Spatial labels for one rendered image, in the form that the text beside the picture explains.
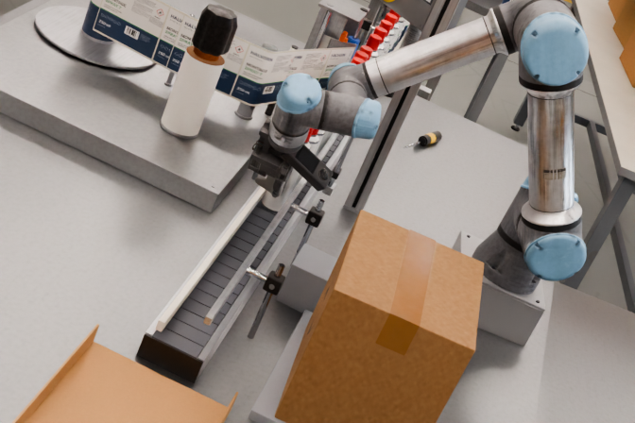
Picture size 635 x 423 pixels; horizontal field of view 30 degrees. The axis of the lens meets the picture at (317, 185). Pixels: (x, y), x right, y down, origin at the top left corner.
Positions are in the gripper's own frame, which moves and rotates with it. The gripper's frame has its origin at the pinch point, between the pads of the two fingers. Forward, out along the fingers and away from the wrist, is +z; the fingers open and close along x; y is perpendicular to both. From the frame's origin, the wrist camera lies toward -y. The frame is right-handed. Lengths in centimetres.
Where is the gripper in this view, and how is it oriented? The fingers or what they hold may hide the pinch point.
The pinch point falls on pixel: (279, 193)
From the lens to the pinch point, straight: 244.6
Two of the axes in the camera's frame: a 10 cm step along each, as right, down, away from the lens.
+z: -1.9, 5.3, 8.2
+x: -3.9, 7.3, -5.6
